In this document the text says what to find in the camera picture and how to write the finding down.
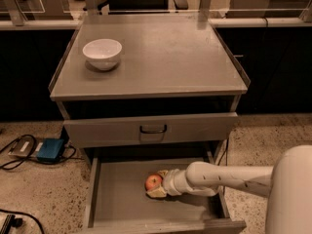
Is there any black drawer handle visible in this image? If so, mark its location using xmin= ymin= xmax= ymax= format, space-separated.
xmin=139 ymin=125 xmax=168 ymax=135

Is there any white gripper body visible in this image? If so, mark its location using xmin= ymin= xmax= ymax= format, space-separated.
xmin=162 ymin=169 xmax=192 ymax=196

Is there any red apple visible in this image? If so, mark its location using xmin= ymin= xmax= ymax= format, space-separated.
xmin=144 ymin=174 xmax=163 ymax=190

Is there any black cable bottom left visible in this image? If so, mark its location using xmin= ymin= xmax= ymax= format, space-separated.
xmin=0 ymin=208 xmax=46 ymax=234

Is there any black floor cable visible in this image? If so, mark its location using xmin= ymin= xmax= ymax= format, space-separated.
xmin=0 ymin=134 xmax=85 ymax=171

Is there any closed grey top drawer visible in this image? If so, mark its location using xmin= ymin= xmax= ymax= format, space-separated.
xmin=64 ymin=112 xmax=238 ymax=148

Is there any white ceramic bowl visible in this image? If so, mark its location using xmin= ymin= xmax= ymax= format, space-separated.
xmin=82 ymin=39 xmax=123 ymax=70

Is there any silver flat device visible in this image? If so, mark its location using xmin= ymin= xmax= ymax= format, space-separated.
xmin=9 ymin=136 xmax=43 ymax=158

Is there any grey side table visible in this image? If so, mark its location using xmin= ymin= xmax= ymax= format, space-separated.
xmin=226 ymin=0 xmax=310 ymax=18

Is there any blue power box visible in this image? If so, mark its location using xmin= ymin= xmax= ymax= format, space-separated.
xmin=36 ymin=138 xmax=64 ymax=163

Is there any open grey middle drawer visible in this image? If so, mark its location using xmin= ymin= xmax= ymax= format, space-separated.
xmin=84 ymin=142 xmax=246 ymax=234

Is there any black device bottom left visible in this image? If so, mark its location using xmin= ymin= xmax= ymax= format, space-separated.
xmin=0 ymin=214 xmax=23 ymax=234

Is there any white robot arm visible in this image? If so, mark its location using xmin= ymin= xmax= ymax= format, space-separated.
xmin=145 ymin=145 xmax=312 ymax=234

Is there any grey drawer cabinet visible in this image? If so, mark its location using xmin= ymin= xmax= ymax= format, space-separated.
xmin=48 ymin=13 xmax=252 ymax=234

